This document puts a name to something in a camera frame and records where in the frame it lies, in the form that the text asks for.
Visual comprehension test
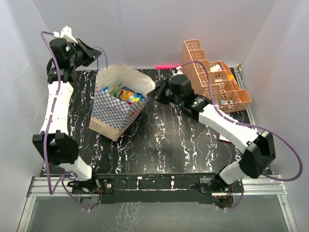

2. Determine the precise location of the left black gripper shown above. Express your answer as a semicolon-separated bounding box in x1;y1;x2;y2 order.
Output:
68;39;102;69

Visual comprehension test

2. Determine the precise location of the green yellow snack bag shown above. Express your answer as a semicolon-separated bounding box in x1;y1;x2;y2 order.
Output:
107;82;122;97

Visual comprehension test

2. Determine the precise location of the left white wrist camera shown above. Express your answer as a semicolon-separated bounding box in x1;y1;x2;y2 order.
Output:
53;26;78;44

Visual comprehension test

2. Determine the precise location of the small red white box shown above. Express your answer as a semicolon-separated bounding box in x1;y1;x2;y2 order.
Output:
219;134;231;143

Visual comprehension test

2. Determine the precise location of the aluminium base frame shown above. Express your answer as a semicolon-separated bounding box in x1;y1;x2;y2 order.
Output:
18;71;297;232

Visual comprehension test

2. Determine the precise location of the blue checkered paper bag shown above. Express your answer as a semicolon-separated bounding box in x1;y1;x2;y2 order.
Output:
89;64;155;141

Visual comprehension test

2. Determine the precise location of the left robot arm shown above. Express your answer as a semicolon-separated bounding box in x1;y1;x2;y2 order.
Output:
32;38;102;193

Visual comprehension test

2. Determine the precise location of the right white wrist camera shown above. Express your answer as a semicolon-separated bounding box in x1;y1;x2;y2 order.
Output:
171;66;183;76

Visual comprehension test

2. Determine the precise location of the orange plastic file organizer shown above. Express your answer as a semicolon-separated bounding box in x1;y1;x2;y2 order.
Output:
181;39;252;113

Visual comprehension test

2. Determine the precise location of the pink tape strip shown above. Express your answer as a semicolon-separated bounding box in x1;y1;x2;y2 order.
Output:
155;65;178;70

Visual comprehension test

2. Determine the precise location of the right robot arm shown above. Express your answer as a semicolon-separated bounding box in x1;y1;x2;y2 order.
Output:
147;74;276;192

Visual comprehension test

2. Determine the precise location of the colourful candy packet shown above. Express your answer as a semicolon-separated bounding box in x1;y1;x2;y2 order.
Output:
118;87;144;104

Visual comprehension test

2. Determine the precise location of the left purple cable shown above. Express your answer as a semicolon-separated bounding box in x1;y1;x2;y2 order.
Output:
40;30;91;213

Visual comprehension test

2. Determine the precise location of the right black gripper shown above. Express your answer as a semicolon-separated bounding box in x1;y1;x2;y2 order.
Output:
147;78;183;106

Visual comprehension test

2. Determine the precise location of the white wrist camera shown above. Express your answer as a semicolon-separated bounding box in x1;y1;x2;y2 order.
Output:
171;66;183;76
53;26;78;44

